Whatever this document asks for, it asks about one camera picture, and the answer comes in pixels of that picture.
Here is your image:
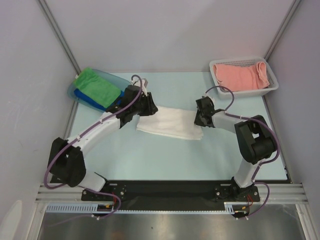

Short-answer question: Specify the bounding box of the white towel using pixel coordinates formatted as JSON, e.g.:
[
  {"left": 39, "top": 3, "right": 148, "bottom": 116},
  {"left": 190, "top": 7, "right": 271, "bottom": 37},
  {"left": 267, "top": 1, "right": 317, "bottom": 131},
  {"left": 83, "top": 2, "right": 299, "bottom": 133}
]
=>
[{"left": 136, "top": 106, "right": 204, "bottom": 141}]

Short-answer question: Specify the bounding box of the pink towel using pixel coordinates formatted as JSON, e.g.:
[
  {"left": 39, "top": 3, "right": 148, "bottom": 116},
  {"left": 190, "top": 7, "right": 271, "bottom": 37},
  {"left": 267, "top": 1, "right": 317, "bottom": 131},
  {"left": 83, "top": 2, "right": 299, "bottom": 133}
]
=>
[{"left": 212, "top": 61, "right": 270, "bottom": 92}]

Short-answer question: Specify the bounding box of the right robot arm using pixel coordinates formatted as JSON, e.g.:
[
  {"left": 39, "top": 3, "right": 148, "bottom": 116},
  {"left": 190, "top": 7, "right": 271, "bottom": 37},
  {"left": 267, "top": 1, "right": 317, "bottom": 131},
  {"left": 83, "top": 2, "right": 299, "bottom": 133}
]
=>
[{"left": 194, "top": 96, "right": 279, "bottom": 201}]

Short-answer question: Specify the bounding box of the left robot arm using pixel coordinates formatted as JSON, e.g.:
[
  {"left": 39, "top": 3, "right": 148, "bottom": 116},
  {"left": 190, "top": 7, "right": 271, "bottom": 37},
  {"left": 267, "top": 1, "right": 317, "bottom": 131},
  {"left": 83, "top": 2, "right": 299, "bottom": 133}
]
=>
[{"left": 45, "top": 85, "right": 158, "bottom": 200}]

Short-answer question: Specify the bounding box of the teal plastic tray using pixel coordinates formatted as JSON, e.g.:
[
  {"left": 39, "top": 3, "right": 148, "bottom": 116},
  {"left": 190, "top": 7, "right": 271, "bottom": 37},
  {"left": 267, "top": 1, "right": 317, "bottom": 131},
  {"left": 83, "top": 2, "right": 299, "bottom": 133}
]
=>
[{"left": 67, "top": 68, "right": 131, "bottom": 112}]

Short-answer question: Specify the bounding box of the green towel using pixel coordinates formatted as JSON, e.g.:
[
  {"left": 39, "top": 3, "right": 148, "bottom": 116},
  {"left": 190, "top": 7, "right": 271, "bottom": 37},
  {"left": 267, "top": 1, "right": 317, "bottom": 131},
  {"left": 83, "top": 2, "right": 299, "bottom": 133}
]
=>
[{"left": 73, "top": 67, "right": 121, "bottom": 107}]

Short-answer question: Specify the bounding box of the blue towel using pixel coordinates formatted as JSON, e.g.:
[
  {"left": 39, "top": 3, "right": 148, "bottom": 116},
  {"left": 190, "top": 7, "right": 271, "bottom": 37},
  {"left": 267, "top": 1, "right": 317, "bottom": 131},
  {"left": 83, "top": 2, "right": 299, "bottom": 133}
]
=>
[{"left": 73, "top": 88, "right": 124, "bottom": 111}]

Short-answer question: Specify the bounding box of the white rounded object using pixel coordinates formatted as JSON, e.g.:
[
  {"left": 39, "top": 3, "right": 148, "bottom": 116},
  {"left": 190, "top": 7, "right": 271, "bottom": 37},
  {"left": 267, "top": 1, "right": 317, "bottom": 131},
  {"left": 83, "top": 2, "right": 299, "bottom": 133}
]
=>
[{"left": 0, "top": 200, "right": 23, "bottom": 240}]

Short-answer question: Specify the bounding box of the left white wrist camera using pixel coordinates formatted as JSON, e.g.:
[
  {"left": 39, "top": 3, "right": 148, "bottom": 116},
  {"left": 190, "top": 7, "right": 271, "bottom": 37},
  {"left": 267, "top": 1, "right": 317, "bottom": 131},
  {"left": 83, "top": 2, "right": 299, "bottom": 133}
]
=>
[{"left": 131, "top": 77, "right": 148, "bottom": 95}]

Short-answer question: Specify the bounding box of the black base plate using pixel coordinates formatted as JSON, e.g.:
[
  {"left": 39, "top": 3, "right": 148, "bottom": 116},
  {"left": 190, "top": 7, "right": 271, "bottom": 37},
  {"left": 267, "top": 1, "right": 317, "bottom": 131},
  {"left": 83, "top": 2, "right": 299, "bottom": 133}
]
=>
[{"left": 49, "top": 174, "right": 292, "bottom": 211}]

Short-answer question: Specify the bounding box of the white slotted cable duct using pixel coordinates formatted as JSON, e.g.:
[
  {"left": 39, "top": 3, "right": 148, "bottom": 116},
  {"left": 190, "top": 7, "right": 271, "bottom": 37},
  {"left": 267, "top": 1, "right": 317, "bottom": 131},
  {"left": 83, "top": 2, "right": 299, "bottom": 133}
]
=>
[{"left": 45, "top": 202, "right": 250, "bottom": 216}]

